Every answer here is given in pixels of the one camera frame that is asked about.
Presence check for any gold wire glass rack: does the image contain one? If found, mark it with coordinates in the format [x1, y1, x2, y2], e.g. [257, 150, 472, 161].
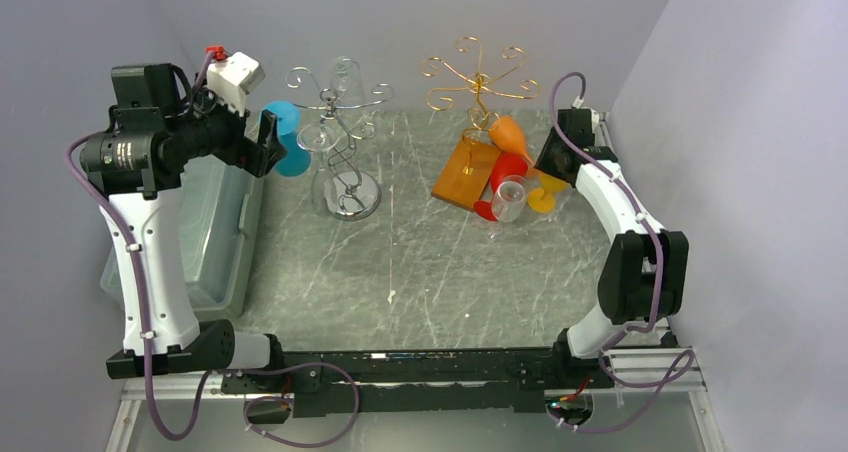
[419, 36, 540, 213]

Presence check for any clear plastic storage box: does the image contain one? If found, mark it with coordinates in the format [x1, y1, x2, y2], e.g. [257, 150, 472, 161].
[99, 150, 265, 319]

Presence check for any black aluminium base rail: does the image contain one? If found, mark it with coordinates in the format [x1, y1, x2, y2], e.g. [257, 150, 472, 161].
[120, 348, 708, 418]

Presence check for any silver wire glass rack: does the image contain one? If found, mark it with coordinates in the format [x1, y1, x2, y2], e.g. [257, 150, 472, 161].
[285, 66, 394, 221]

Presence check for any red plastic wine glass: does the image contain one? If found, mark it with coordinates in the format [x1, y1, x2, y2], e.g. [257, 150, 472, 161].
[473, 153, 529, 221]

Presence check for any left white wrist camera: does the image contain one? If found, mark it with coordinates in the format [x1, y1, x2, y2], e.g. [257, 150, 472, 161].
[206, 46, 266, 118]

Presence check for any clear patterned wine glass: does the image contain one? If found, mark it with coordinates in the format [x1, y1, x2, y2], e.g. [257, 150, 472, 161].
[491, 175, 528, 222]

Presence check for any yellow plastic wine glass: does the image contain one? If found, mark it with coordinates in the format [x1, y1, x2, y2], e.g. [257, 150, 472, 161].
[527, 172, 569, 214]

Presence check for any orange plastic wine glass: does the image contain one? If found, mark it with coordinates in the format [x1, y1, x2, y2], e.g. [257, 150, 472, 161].
[487, 116, 535, 169]

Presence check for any clear plain wine glass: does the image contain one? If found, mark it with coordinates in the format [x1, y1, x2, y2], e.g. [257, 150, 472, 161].
[297, 122, 343, 216]

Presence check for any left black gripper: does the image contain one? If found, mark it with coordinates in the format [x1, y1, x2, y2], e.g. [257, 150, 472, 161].
[165, 73, 286, 177]

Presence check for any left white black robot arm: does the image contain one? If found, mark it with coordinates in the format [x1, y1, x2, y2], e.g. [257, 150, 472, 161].
[74, 54, 288, 392]

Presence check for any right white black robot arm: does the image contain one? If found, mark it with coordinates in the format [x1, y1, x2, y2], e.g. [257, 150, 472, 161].
[536, 108, 689, 387]

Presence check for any blue plastic wine glass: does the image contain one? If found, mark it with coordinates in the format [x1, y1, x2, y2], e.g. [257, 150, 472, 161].
[265, 101, 312, 177]

